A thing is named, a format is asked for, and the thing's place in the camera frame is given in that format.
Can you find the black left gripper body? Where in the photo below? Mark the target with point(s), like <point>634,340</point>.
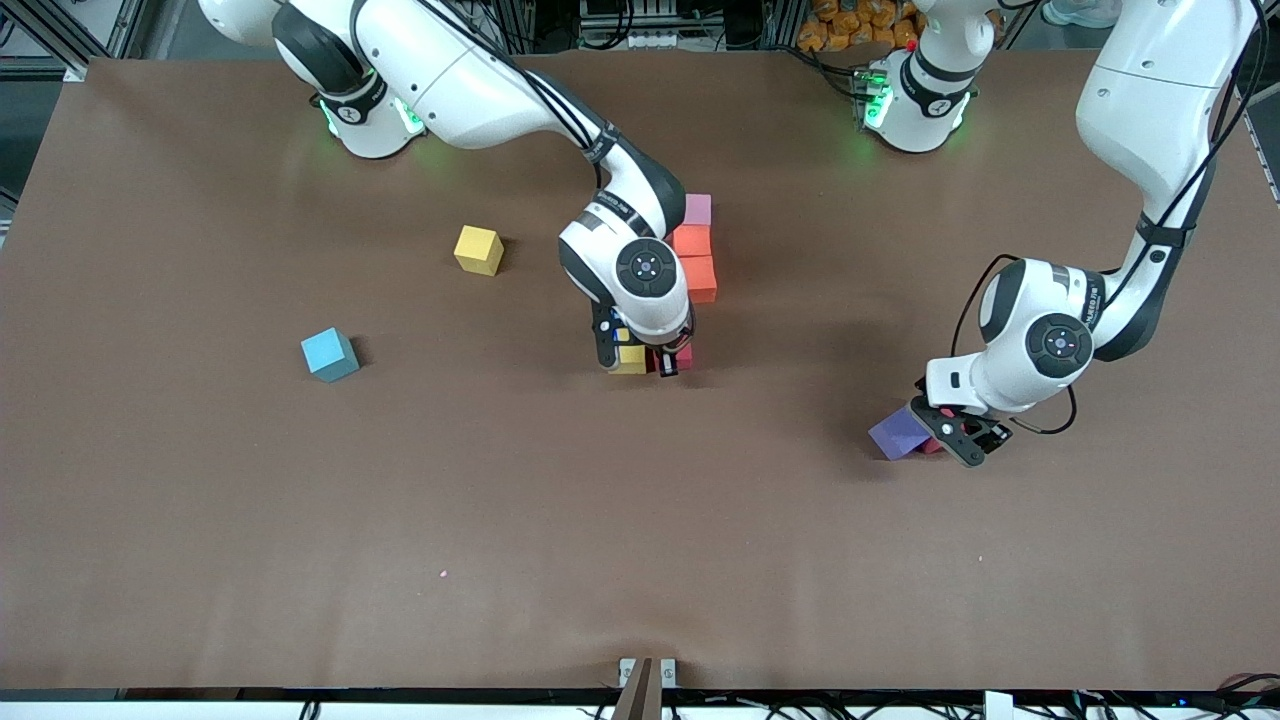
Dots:
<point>993,431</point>

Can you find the red foam cube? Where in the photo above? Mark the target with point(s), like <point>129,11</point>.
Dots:
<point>685,358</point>
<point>930,446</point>

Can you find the yellow foam cube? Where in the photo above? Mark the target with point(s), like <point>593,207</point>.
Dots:
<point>478,250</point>
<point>632,358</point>

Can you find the orange foam cube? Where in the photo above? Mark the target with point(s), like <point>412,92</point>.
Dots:
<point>702,280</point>
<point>693,241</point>

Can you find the pink foam cube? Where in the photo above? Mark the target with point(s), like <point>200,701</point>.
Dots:
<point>698,208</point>

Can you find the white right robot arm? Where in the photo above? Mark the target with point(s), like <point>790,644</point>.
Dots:
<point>640,270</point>

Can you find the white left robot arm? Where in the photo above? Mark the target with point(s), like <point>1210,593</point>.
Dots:
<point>1050,345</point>

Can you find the purple foam cube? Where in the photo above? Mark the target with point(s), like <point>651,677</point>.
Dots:
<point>897,435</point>

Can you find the white electronics box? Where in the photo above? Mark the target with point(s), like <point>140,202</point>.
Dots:
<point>650,40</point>

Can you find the cyan foam cube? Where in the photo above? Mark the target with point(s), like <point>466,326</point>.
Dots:
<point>329,354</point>

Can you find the pile of orange objects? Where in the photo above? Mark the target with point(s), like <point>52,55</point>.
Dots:
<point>850,25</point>

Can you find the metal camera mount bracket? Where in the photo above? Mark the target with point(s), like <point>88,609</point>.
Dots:
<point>648,690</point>

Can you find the aluminium profile post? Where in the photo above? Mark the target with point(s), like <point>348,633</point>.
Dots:
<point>783,20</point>

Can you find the aluminium frame profile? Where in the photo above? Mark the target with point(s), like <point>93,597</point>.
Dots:
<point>1265,120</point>
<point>125,25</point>

